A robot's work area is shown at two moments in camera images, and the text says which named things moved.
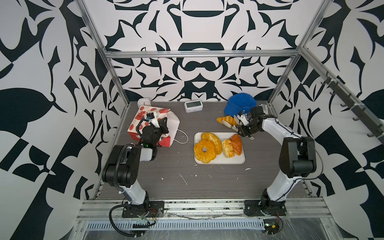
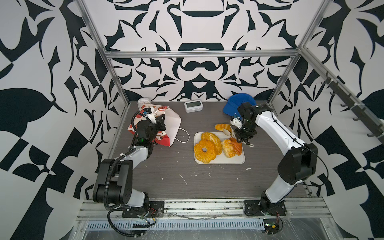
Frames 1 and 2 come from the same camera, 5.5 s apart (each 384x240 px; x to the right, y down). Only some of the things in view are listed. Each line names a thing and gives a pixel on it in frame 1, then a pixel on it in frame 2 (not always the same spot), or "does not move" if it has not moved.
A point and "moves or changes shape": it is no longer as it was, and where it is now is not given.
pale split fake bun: (227, 148) does not move
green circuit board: (271, 225) does not move
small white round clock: (142, 101) does not move
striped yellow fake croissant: (229, 119) → (220, 127)
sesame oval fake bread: (215, 140) does not move
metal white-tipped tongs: (229, 125) → (227, 133)
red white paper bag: (172, 123) moves or changes shape
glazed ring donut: (206, 156) does not move
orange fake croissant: (236, 141) does not move
